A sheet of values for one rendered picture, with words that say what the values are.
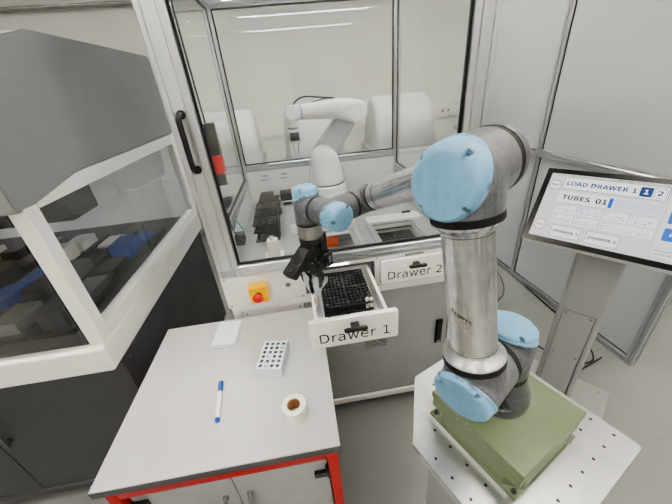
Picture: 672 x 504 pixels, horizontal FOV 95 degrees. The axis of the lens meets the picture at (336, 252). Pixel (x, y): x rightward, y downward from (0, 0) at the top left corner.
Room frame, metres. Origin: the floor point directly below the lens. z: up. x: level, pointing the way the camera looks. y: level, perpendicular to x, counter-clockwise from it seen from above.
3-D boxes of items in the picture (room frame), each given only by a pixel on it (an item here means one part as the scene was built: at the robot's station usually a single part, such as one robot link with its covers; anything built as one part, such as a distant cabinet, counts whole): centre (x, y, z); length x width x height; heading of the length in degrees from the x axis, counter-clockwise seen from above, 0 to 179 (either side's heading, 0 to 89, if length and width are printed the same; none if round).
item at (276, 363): (0.75, 0.25, 0.78); 0.12 x 0.08 x 0.04; 174
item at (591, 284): (1.00, -1.03, 0.51); 0.50 x 0.45 x 1.02; 133
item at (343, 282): (0.96, -0.02, 0.87); 0.22 x 0.18 x 0.06; 5
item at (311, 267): (0.84, 0.07, 1.12); 0.09 x 0.08 x 0.12; 142
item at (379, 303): (0.97, -0.02, 0.86); 0.40 x 0.26 x 0.06; 5
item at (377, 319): (0.76, -0.04, 0.87); 0.29 x 0.02 x 0.11; 95
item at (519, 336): (0.50, -0.36, 1.03); 0.13 x 0.12 x 0.14; 129
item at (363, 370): (1.54, -0.01, 0.40); 1.03 x 0.95 x 0.80; 95
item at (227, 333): (0.91, 0.45, 0.77); 0.13 x 0.09 x 0.02; 2
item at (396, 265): (1.09, -0.32, 0.87); 0.29 x 0.02 x 0.11; 95
